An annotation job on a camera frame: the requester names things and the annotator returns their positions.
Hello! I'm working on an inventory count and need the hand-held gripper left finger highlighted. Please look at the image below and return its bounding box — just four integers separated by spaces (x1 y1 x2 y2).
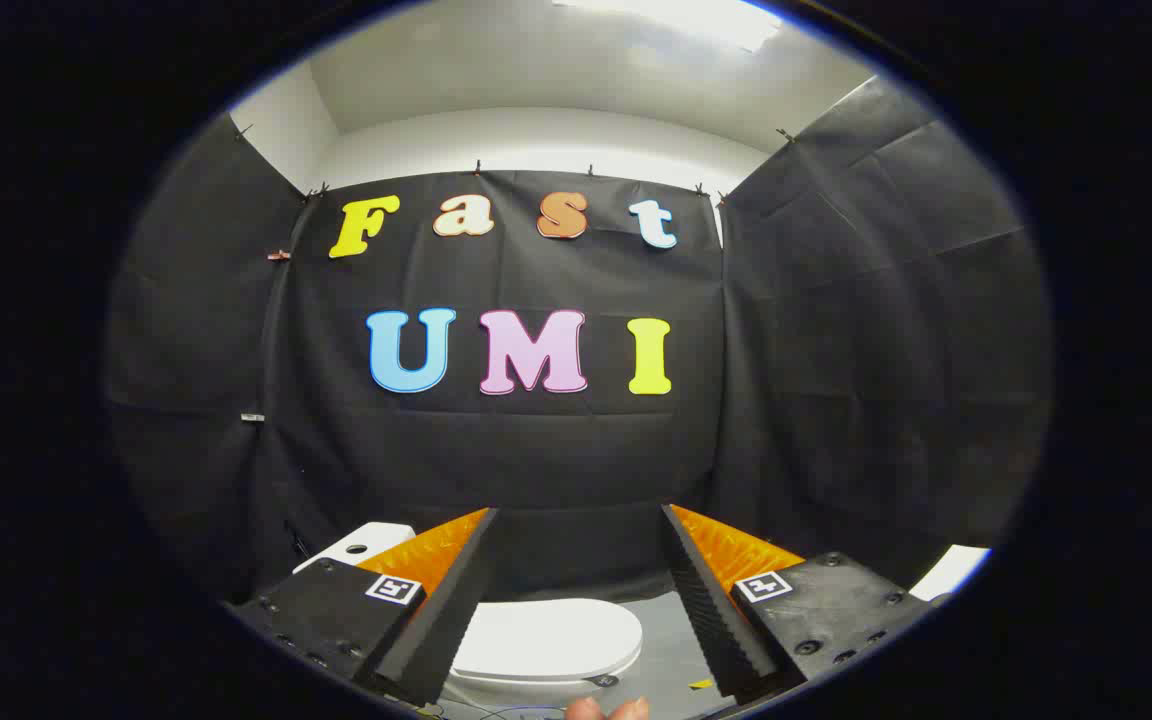
226 507 500 708

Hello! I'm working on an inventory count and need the black backdrop cloth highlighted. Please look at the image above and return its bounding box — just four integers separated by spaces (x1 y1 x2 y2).
104 75 1052 611

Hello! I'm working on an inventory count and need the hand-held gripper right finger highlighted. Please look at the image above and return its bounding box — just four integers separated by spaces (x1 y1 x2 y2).
662 504 938 701

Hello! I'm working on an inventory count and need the white toilet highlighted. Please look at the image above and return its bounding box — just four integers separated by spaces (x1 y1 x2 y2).
293 522 637 713

